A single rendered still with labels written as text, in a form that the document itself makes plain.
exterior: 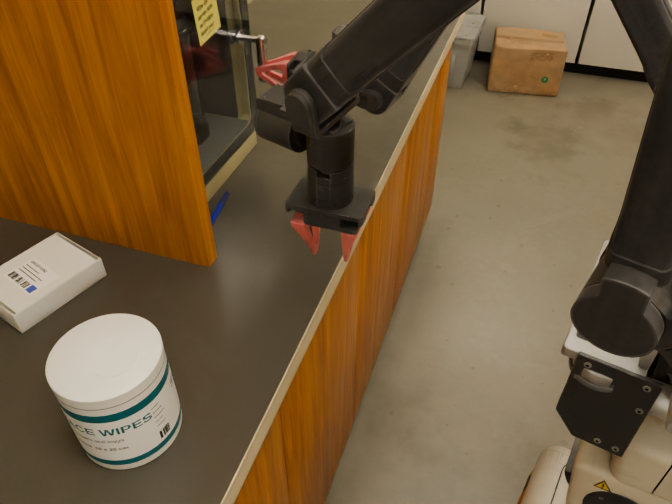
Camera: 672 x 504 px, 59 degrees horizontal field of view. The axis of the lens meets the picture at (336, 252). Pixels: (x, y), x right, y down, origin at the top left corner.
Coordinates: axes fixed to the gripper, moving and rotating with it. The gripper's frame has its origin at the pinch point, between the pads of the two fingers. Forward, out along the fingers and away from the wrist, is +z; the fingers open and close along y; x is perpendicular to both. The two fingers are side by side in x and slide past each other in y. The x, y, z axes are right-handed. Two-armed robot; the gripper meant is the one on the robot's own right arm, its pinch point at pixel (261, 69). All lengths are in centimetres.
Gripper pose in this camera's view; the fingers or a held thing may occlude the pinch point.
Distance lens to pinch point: 120.5
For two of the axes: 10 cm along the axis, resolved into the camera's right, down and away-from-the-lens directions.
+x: -0.1, 7.5, 6.6
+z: -9.5, -2.2, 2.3
